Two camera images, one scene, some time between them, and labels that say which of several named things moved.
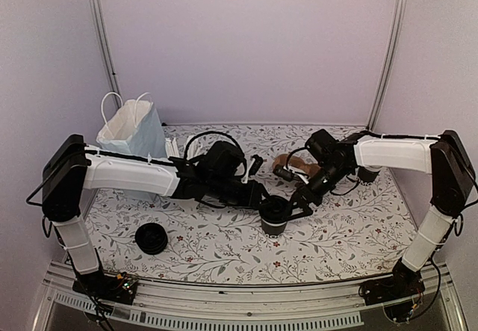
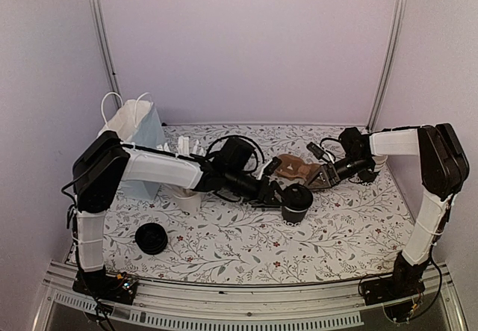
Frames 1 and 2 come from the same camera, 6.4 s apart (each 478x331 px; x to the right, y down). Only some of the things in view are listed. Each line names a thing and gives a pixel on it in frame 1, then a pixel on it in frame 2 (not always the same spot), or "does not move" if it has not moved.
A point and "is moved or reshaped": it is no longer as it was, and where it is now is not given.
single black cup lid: (275, 209) is moved or reshaped
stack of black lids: (151, 238) does not move
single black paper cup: (273, 229) is moved or reshaped
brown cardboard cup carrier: (311, 169) does not move
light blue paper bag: (132, 127) does not move
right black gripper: (302, 188) to (327, 169)
